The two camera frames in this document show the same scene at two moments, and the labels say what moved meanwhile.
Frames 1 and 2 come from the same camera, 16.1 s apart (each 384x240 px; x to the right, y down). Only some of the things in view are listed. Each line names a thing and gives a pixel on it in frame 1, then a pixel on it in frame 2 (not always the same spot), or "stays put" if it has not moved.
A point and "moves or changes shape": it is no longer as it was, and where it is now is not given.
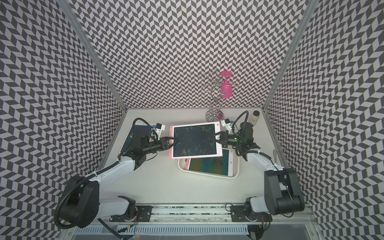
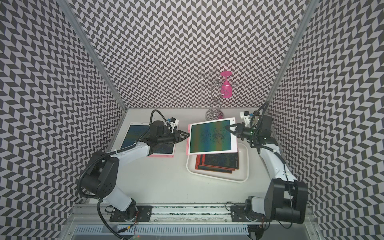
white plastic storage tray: x=181 y=165 to x=238 y=175
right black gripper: x=223 y=141 to x=239 y=130
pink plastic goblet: x=226 y=88 stays put
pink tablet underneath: x=222 y=165 to x=211 y=137
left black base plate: x=143 y=214 stays put
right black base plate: x=238 y=214 stays put
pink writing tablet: x=195 y=141 moves or changes shape
